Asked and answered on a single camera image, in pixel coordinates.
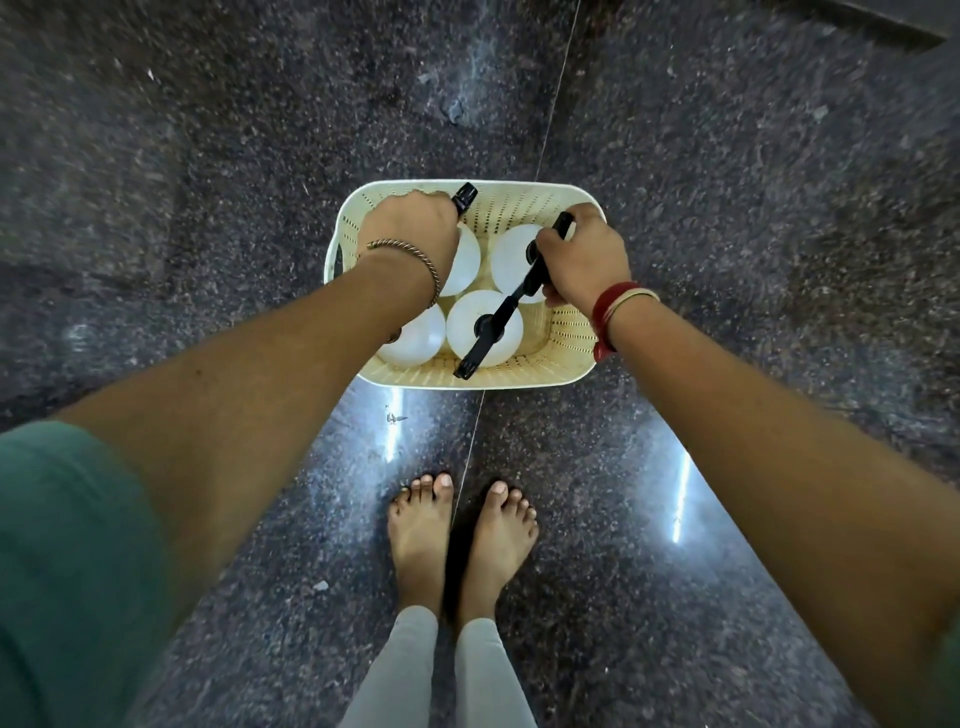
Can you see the grey leggings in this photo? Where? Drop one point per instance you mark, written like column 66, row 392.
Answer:
column 397, row 675

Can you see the person's left forearm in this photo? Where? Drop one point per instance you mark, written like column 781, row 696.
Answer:
column 262, row 375

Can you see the red bangle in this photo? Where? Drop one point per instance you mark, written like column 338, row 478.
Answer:
column 602, row 307

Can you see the white round lid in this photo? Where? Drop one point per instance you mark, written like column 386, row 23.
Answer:
column 465, row 262
column 469, row 345
column 420, row 341
column 510, row 259

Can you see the person's left hand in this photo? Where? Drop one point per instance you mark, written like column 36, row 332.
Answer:
column 409, row 225

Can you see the person's foot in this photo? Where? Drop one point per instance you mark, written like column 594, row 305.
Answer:
column 420, row 540
column 495, row 547

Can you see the person's right forearm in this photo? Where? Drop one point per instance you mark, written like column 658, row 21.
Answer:
column 787, row 487

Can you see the person's left fingers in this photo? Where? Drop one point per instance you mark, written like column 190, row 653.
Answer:
column 420, row 198

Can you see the person's left foot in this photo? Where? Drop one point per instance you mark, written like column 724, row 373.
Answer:
column 420, row 540

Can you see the person's right foot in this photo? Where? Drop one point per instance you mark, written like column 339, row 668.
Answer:
column 495, row 547

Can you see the cream perforated plastic basket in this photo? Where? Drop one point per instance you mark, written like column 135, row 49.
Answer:
column 559, row 337

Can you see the person's right hand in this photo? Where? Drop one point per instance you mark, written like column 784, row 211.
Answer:
column 589, row 259

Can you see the person's right fingers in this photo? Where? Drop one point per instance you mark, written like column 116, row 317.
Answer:
column 550, row 244

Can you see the green shirt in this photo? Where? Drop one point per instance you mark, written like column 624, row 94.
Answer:
column 67, row 570

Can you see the beige thin bangle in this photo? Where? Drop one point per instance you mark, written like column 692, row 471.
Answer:
column 634, row 296

